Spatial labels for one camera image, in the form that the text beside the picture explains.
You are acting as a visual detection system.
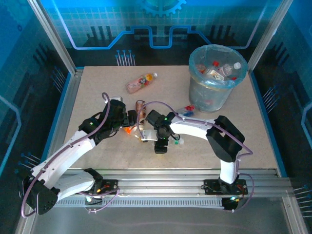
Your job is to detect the clear bottle brown residue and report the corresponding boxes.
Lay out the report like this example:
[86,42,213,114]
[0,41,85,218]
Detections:
[133,119,147,142]

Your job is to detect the transparent plastic bin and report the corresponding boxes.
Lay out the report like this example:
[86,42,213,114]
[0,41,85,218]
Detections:
[189,44,249,113]

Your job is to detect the blue table edge strip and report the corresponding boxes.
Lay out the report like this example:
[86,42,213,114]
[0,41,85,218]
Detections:
[40,72,73,166]
[250,72,288,177]

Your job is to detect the black control box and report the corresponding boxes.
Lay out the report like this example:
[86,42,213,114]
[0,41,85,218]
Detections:
[222,196,243,212]

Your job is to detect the clear bottle green label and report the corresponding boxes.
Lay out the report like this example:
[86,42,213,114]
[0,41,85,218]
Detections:
[168,138,185,147]

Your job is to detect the brown tea bottle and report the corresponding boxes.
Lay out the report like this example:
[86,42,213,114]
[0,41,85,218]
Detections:
[136,99,147,122]

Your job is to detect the orange label bottle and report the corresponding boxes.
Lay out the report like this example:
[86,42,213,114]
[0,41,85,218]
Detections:
[123,125,137,137]

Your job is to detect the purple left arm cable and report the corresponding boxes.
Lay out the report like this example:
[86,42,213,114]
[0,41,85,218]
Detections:
[20,92,121,218]

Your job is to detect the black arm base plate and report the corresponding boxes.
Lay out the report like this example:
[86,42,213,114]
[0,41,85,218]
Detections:
[92,179,120,195]
[203,178,249,195]

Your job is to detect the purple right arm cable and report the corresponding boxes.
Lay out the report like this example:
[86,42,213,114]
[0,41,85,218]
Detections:
[136,101,254,213]

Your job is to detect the clear plastic bottle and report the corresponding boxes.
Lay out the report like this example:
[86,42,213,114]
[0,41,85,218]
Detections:
[218,62,242,78]

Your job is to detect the aluminium frame rail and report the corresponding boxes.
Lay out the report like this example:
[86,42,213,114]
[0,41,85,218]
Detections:
[31,168,293,198]

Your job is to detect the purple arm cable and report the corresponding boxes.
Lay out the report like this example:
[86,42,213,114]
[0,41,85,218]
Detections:
[136,101,254,213]
[20,92,121,218]

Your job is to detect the aluminium side rail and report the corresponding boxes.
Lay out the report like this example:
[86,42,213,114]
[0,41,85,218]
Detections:
[47,68,85,161]

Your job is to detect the slotted grey cable duct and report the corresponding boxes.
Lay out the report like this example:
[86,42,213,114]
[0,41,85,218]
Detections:
[55,197,225,208]

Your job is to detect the pink peach drink bottle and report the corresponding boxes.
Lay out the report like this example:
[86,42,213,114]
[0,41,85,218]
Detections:
[126,72,158,95]

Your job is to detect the blue plastic bin liner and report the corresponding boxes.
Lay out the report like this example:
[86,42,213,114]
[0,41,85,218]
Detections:
[189,44,249,90]

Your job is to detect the aluminium frame post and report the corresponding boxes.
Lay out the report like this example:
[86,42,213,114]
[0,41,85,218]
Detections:
[27,0,85,75]
[248,0,294,71]

